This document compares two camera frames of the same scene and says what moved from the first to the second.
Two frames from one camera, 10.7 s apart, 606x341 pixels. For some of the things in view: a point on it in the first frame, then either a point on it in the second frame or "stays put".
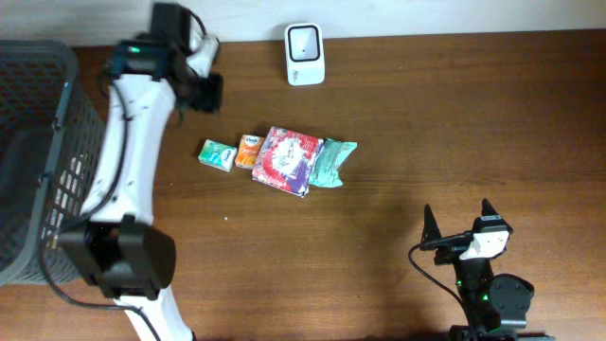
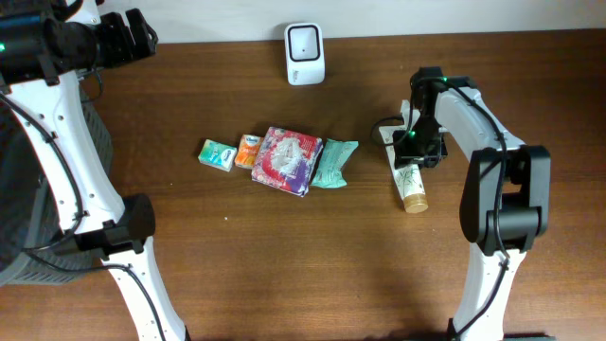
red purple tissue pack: [286, 160] stays put
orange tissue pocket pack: [248, 151] stays put
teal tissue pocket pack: [218, 154] stays put
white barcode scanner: [304, 53] stays put
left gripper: [213, 100] -> [126, 50]
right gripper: [451, 247] -> [405, 155]
